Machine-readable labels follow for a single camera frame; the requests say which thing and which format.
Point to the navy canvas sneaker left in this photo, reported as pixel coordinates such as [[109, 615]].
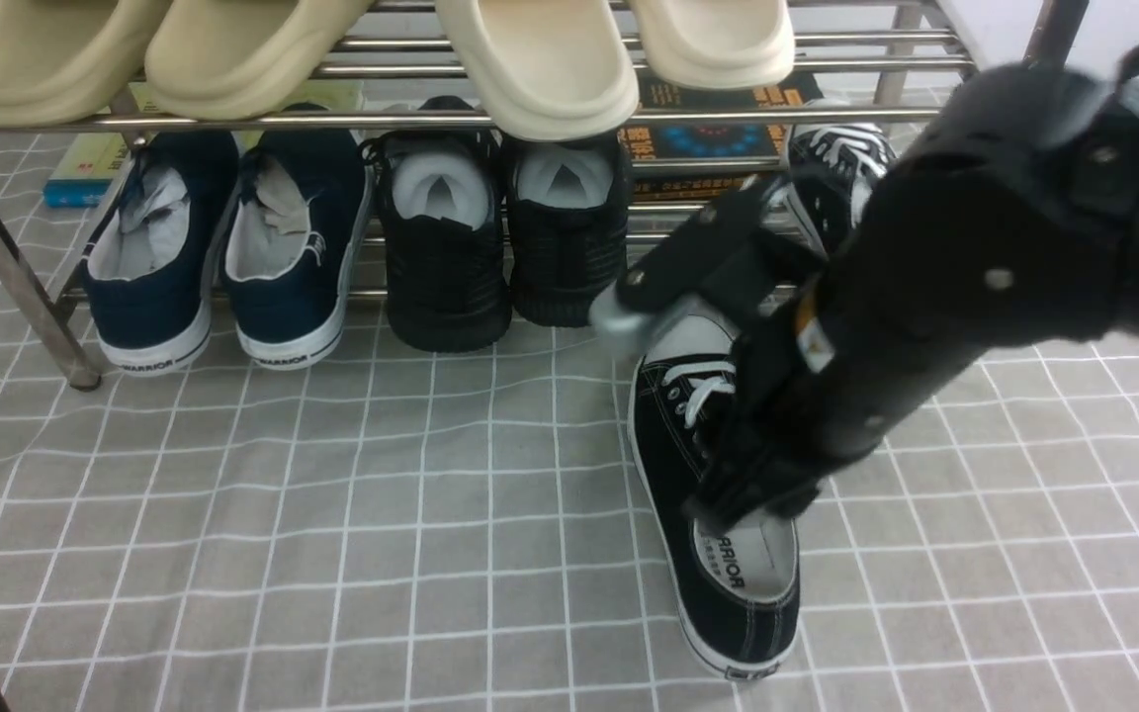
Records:
[[150, 269]]

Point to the grey grid floor cloth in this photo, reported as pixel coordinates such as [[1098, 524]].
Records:
[[396, 531]]

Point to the tan foam slipper far left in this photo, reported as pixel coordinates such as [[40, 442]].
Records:
[[65, 60]]

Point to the black canvas sneaker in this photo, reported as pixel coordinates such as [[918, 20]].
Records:
[[834, 170], [738, 595]]

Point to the black knit sneaker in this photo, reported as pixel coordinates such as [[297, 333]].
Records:
[[567, 213], [438, 202]]

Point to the tan foam slipper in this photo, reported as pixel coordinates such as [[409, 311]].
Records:
[[65, 60], [227, 60]]

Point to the navy canvas sneaker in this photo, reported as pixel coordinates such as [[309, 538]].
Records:
[[150, 269], [303, 203]]

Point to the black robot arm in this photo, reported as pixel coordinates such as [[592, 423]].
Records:
[[1079, 134]]

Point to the black knit sneaker right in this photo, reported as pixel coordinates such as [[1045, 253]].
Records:
[[567, 213]]

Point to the black knit sneaker left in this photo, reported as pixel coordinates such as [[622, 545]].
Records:
[[438, 202]]

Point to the cream foam slipper large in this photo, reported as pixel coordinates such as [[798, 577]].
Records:
[[544, 70]]

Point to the silver metal shoe rack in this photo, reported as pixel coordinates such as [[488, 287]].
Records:
[[922, 35]]

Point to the cream foam slipper right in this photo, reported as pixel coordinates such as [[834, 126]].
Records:
[[717, 45]]

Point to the black book under rack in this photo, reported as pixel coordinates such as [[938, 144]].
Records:
[[697, 161]]

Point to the yellow green book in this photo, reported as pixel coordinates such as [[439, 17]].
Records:
[[93, 161]]

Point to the navy canvas sneaker right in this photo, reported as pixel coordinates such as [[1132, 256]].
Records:
[[303, 203]]

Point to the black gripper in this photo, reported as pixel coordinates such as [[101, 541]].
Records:
[[956, 255]]

